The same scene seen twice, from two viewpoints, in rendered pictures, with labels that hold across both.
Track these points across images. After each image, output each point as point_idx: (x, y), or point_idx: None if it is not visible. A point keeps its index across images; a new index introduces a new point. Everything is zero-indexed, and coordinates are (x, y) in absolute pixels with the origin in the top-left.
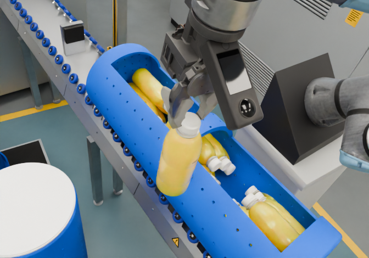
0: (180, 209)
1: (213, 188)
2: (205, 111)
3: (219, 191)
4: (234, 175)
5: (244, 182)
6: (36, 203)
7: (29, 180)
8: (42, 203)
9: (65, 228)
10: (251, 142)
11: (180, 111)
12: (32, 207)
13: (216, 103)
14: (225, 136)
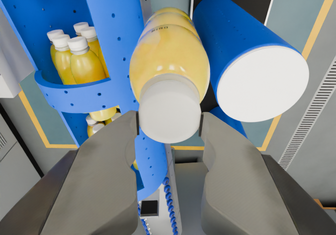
0: (141, 12)
1: (99, 7)
2: (129, 135)
3: None
4: (52, 26)
5: (42, 11)
6: (252, 84)
7: (244, 105)
8: (248, 82)
9: (243, 53)
10: (11, 54)
11: (250, 172)
12: (256, 83)
13: (84, 153)
14: (45, 74)
